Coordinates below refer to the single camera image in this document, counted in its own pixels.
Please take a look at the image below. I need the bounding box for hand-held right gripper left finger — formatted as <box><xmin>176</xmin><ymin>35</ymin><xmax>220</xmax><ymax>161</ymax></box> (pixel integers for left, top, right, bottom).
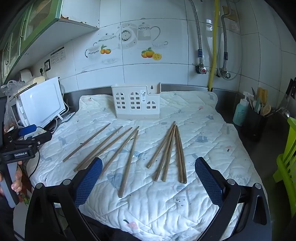
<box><xmin>24</xmin><ymin>157</ymin><xmax>103</xmax><ymax>241</ymax></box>

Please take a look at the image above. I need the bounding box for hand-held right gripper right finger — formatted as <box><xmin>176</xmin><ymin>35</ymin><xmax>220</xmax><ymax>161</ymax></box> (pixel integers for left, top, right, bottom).
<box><xmin>195</xmin><ymin>157</ymin><xmax>272</xmax><ymax>241</ymax></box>

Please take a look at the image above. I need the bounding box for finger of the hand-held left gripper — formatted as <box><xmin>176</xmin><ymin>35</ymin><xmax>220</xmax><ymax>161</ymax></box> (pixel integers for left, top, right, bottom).
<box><xmin>18</xmin><ymin>124</ymin><xmax>38</xmax><ymax>137</ymax></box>
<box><xmin>23</xmin><ymin>131</ymin><xmax>53</xmax><ymax>148</ymax></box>

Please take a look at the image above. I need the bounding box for brown wooden chopstick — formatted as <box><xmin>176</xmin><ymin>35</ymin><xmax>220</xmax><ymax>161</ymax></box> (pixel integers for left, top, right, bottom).
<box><xmin>154</xmin><ymin>124</ymin><xmax>175</xmax><ymax>181</ymax></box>
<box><xmin>63</xmin><ymin>123</ymin><xmax>111</xmax><ymax>162</ymax></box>
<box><xmin>73</xmin><ymin>126</ymin><xmax>123</xmax><ymax>172</ymax></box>
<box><xmin>147</xmin><ymin>121</ymin><xmax>176</xmax><ymax>168</ymax></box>
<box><xmin>161</xmin><ymin>125</ymin><xmax>176</xmax><ymax>182</ymax></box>
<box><xmin>100</xmin><ymin>126</ymin><xmax>140</xmax><ymax>175</ymax></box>
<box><xmin>175</xmin><ymin>128</ymin><xmax>183</xmax><ymax>182</ymax></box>
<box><xmin>176</xmin><ymin>125</ymin><xmax>187</xmax><ymax>184</ymax></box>
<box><xmin>77</xmin><ymin>127</ymin><xmax>133</xmax><ymax>172</ymax></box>
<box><xmin>118</xmin><ymin>130</ymin><xmax>139</xmax><ymax>198</ymax></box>

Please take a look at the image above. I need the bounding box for white plastic chopstick holder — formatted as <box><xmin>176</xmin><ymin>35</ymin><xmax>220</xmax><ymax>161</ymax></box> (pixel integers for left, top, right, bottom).
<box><xmin>111</xmin><ymin>83</ymin><xmax>162</xmax><ymax>120</ymax></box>

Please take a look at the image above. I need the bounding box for person's left hand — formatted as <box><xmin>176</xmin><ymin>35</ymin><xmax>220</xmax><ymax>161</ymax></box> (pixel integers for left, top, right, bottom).
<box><xmin>10</xmin><ymin>161</ymin><xmax>23</xmax><ymax>193</ymax></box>

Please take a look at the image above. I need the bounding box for grey power adapter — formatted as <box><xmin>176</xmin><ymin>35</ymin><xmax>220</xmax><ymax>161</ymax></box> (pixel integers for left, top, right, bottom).
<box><xmin>60</xmin><ymin>112</ymin><xmax>76</xmax><ymax>123</ymax></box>

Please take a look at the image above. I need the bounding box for clear plastic bag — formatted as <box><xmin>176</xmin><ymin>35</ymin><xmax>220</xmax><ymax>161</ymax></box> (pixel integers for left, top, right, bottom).
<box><xmin>0</xmin><ymin>80</ymin><xmax>19</xmax><ymax>130</ymax></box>

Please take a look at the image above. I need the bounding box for white kitchen appliance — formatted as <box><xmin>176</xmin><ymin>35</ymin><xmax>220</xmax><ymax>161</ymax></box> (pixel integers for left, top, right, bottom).
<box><xmin>18</xmin><ymin>69</ymin><xmax>47</xmax><ymax>85</ymax></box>

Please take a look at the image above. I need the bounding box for white quilted printed blanket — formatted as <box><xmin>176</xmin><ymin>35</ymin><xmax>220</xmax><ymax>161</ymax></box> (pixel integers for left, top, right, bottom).
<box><xmin>27</xmin><ymin>91</ymin><xmax>269</xmax><ymax>234</ymax></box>

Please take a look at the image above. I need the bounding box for black utensil container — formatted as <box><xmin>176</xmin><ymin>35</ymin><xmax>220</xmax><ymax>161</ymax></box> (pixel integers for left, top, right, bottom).
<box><xmin>243</xmin><ymin>105</ymin><xmax>269</xmax><ymax>142</ymax></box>

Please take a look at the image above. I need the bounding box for teal soap pump bottle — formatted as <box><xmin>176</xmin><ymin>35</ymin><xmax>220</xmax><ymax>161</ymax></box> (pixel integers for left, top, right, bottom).
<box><xmin>232</xmin><ymin>91</ymin><xmax>251</xmax><ymax>127</ymax></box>

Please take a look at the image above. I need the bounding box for pale green spatula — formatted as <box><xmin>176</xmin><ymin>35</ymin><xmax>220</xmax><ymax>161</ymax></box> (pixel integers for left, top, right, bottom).
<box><xmin>253</xmin><ymin>97</ymin><xmax>262</xmax><ymax>114</ymax></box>

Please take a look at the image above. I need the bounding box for plain metal valve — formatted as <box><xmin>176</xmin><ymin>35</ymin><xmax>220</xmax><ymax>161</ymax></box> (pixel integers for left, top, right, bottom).
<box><xmin>216</xmin><ymin>67</ymin><xmax>232</xmax><ymax>80</ymax></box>

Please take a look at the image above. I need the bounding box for yellow gas pipe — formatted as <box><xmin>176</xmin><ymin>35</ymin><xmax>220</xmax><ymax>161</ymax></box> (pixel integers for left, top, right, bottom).
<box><xmin>208</xmin><ymin>0</ymin><xmax>220</xmax><ymax>91</ymax></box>

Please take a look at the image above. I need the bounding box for black cable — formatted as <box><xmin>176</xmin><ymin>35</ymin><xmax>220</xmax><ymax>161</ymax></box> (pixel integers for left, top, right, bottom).
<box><xmin>28</xmin><ymin>148</ymin><xmax>41</xmax><ymax>176</ymax></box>

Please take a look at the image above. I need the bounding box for white cable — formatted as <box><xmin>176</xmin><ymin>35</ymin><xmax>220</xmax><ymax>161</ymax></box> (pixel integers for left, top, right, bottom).
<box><xmin>50</xmin><ymin>85</ymin><xmax>70</xmax><ymax>133</ymax></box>

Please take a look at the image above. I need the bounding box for white wall label sticker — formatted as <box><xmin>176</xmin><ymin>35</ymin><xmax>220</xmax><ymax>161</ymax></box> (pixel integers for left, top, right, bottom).
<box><xmin>50</xmin><ymin>47</ymin><xmax>66</xmax><ymax>66</ymax></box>

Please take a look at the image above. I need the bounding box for yellow-handled utensil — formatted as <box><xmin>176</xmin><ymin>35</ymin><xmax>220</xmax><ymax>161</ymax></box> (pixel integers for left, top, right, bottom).
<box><xmin>257</xmin><ymin>88</ymin><xmax>268</xmax><ymax>107</ymax></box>

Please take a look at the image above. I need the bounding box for green wall cabinet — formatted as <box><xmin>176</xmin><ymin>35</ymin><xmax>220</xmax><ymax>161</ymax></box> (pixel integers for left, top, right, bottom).
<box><xmin>0</xmin><ymin>0</ymin><xmax>100</xmax><ymax>85</ymax></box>

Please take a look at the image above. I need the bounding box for black-handled kitchen knife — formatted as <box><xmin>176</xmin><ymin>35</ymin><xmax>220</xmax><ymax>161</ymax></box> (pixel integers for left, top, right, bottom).
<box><xmin>279</xmin><ymin>78</ymin><xmax>296</xmax><ymax>109</ymax></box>

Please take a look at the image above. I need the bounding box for braided metal hose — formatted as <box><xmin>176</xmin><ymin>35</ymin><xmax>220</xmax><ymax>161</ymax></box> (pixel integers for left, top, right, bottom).
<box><xmin>188</xmin><ymin>0</ymin><xmax>204</xmax><ymax>67</ymax></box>
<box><xmin>217</xmin><ymin>13</ymin><xmax>234</xmax><ymax>75</ymax></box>

